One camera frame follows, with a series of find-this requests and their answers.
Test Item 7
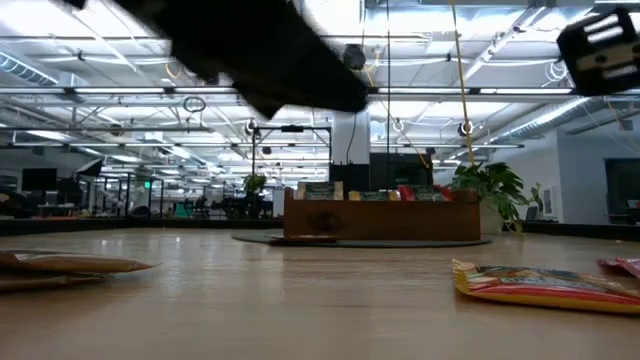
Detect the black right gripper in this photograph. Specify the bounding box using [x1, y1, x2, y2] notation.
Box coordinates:
[556, 7, 640, 99]

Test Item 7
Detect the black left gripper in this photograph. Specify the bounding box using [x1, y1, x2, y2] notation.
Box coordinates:
[114, 0, 370, 121]

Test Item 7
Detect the mango tea sachet orange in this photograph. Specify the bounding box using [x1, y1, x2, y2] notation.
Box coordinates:
[452, 258, 640, 315]
[348, 189, 401, 202]

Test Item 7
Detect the strawberry tea sachet red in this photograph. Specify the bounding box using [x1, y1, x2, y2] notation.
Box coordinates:
[597, 256, 640, 279]
[398, 184, 454, 202]

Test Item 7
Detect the wooden tea organizer box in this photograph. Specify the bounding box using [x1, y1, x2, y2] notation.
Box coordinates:
[283, 187, 482, 243]

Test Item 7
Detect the long ceiling light bar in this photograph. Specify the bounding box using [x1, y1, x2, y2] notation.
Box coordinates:
[182, 142, 526, 150]

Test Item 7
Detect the white building pillar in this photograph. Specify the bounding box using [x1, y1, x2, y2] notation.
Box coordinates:
[332, 110, 372, 166]

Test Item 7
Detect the background green plant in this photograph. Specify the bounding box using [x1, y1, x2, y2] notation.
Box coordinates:
[243, 173, 269, 197]

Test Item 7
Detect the dark glass doorway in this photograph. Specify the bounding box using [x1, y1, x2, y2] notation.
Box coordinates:
[604, 158, 640, 226]

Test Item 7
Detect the green potted plant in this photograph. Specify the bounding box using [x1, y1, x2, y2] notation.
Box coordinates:
[452, 162, 545, 236]

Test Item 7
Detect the grey round woven placemat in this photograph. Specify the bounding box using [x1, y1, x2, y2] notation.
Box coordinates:
[232, 233, 494, 250]

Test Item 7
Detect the black studio softbox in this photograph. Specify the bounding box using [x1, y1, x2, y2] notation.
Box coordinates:
[74, 158, 104, 178]

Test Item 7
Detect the black background monitor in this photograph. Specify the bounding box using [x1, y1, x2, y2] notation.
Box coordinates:
[20, 168, 58, 192]

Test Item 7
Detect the silver ceiling air duct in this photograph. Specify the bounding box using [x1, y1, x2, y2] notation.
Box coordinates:
[492, 94, 609, 146]

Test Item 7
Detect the black hanging power cable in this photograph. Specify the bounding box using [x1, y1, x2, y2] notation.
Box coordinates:
[385, 0, 391, 191]

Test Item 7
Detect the yellow hanging cable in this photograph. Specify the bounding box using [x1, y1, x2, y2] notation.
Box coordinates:
[449, 0, 477, 169]

